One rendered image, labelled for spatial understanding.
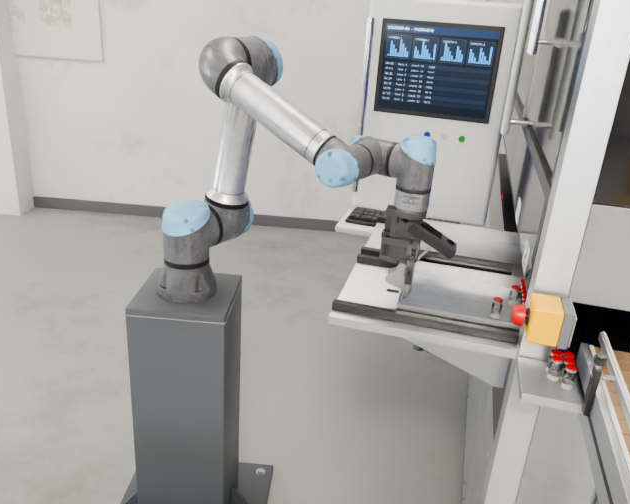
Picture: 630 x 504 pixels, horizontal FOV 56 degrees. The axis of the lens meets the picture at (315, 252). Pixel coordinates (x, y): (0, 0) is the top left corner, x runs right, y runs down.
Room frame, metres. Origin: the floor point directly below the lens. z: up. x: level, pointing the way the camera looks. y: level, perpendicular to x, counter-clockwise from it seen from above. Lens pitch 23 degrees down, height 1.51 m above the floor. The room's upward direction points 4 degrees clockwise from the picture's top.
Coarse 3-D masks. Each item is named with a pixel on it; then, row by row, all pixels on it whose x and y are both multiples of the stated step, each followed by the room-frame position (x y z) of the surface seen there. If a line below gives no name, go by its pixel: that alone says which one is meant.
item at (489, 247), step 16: (432, 224) 1.73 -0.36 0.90; (448, 224) 1.72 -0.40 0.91; (464, 240) 1.67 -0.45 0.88; (480, 240) 1.68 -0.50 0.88; (496, 240) 1.69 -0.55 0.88; (512, 240) 1.68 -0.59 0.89; (432, 256) 1.48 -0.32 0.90; (464, 256) 1.46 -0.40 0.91; (480, 256) 1.55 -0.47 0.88; (496, 256) 1.56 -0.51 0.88; (512, 256) 1.57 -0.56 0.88; (512, 272) 1.43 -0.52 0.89
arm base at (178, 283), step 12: (168, 264) 1.35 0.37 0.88; (180, 264) 1.34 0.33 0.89; (192, 264) 1.35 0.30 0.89; (204, 264) 1.37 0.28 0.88; (168, 276) 1.35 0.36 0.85; (180, 276) 1.34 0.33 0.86; (192, 276) 1.34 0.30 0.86; (204, 276) 1.36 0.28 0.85; (168, 288) 1.33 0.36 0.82; (180, 288) 1.33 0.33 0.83; (192, 288) 1.33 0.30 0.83; (204, 288) 1.36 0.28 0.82; (168, 300) 1.33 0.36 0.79; (180, 300) 1.32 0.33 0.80; (192, 300) 1.33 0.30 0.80
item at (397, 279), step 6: (402, 264) 1.20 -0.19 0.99; (396, 270) 1.20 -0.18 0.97; (402, 270) 1.20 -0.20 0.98; (390, 276) 1.21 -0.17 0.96; (396, 276) 1.20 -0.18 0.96; (402, 276) 1.20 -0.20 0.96; (390, 282) 1.21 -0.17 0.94; (396, 282) 1.20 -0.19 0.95; (402, 282) 1.20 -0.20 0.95; (402, 288) 1.20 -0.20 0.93; (408, 288) 1.19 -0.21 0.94; (408, 294) 1.21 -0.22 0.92
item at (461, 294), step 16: (416, 272) 1.41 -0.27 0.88; (432, 272) 1.40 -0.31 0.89; (448, 272) 1.39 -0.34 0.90; (464, 272) 1.38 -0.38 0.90; (480, 272) 1.37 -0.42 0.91; (416, 288) 1.31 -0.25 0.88; (432, 288) 1.32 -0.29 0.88; (448, 288) 1.32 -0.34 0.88; (464, 288) 1.33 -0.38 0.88; (480, 288) 1.34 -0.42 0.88; (496, 288) 1.34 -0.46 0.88; (400, 304) 1.16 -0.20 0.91; (416, 304) 1.23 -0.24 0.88; (432, 304) 1.23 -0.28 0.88; (448, 304) 1.24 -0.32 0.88; (464, 304) 1.24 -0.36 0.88; (480, 304) 1.25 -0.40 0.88; (464, 320) 1.13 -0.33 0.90; (480, 320) 1.12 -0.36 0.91; (496, 320) 1.11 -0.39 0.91
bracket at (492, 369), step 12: (432, 348) 1.17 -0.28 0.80; (444, 348) 1.17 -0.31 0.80; (456, 348) 1.16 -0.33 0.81; (456, 360) 1.16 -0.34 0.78; (468, 360) 1.16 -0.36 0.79; (480, 360) 1.15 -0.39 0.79; (492, 360) 1.14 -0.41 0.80; (504, 360) 1.14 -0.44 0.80; (468, 372) 1.15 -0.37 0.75; (480, 372) 1.15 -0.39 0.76; (492, 372) 1.14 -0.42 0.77; (504, 372) 1.14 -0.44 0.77; (492, 384) 1.14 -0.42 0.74
